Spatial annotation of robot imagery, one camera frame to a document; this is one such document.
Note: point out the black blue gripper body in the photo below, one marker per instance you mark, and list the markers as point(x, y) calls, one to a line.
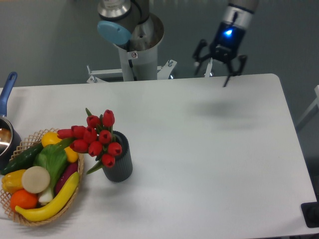
point(226, 42)

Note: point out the red tulip bouquet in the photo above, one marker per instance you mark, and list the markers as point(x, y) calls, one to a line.
point(96, 139)

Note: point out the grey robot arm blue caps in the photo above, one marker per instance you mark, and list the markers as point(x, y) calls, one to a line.
point(137, 33)

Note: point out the dark grey ribbed vase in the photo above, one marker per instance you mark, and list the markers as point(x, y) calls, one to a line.
point(123, 163)

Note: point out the black clamp at table corner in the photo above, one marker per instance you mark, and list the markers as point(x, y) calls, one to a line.
point(311, 214)

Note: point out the yellow squash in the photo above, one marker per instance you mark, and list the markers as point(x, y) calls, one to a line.
point(52, 138)

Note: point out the purple sweet potato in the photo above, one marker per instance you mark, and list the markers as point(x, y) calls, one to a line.
point(70, 169)

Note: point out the green bok choy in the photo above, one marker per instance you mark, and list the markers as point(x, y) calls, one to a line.
point(54, 159)

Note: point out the woven wicker basket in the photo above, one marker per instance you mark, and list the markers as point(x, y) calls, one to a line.
point(5, 197)

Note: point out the green cucumber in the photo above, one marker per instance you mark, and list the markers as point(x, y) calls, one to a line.
point(24, 160)

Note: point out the beige round disc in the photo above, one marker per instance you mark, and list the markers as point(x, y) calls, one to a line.
point(35, 179)

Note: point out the yellow bell pepper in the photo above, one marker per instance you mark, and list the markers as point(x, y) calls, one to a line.
point(12, 182)

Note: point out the yellow banana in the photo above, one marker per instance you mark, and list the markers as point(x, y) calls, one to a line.
point(56, 205)

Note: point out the orange fruit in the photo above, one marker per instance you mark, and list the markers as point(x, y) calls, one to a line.
point(23, 199)

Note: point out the white metal base frame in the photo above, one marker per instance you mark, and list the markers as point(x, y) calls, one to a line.
point(163, 72)

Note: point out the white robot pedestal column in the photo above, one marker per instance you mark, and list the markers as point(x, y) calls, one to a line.
point(139, 65)

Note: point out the white frame at right edge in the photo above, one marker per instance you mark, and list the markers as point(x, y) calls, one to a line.
point(309, 113)

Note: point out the blue handled steel saucepan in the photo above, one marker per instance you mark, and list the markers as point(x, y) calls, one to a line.
point(9, 138)

